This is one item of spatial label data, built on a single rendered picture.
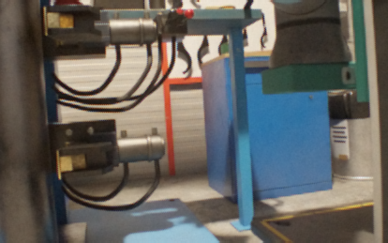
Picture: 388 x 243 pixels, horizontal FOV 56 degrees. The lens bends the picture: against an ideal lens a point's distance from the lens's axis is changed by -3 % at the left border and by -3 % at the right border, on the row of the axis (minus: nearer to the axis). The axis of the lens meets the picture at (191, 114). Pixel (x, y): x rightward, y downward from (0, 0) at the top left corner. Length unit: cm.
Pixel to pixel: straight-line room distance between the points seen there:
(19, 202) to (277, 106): 168
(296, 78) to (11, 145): 95
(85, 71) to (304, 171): 200
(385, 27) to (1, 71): 113
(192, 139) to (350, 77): 275
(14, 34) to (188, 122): 238
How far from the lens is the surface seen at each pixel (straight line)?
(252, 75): 243
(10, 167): 138
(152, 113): 345
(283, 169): 254
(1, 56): 138
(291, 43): 85
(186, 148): 353
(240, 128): 191
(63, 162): 131
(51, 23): 133
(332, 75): 86
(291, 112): 254
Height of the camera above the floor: 66
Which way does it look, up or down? 2 degrees down
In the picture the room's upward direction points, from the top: 4 degrees counter-clockwise
